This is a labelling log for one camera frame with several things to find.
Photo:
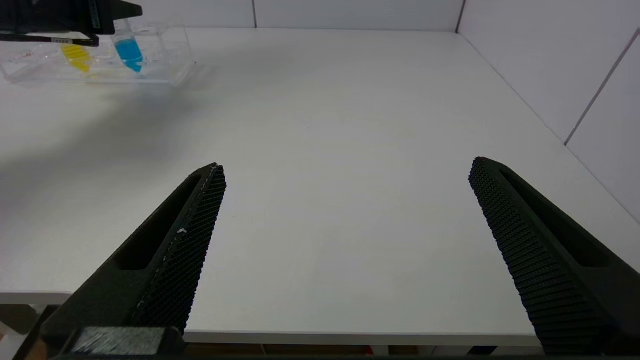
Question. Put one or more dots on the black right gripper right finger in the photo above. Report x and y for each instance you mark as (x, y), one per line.
(550, 270)

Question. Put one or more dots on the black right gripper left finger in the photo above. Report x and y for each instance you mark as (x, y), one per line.
(170, 265)

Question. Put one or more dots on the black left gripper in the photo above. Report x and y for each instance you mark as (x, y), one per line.
(45, 15)

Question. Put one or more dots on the test tube with blue pigment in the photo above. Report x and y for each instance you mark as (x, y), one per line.
(130, 52)

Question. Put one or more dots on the test tube with yellow pigment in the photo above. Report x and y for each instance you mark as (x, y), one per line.
(77, 57)

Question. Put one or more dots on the clear acrylic test tube rack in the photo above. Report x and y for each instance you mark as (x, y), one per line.
(160, 60)

